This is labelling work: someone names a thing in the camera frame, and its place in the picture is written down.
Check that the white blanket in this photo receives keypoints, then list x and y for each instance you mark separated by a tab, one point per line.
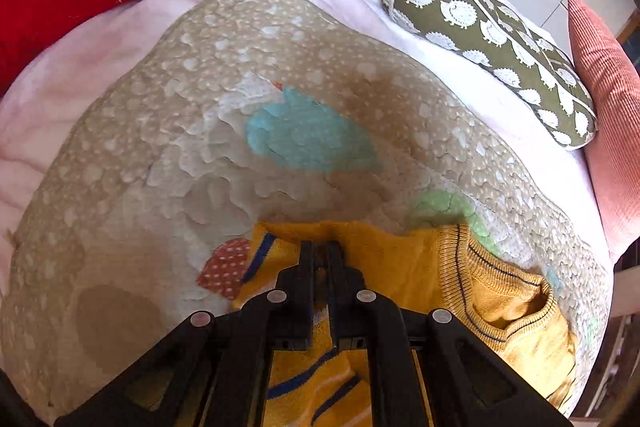
95	42

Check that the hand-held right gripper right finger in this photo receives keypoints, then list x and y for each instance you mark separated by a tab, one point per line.
335	269

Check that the green hedgehog print pillow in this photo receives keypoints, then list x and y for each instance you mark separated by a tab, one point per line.
480	27

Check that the yellow knitted sweater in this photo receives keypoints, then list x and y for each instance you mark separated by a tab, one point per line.
400	257

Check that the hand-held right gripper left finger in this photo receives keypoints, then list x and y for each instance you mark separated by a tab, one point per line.
305	268

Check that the beige quilted mat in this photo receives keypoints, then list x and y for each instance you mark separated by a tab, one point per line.
165	147

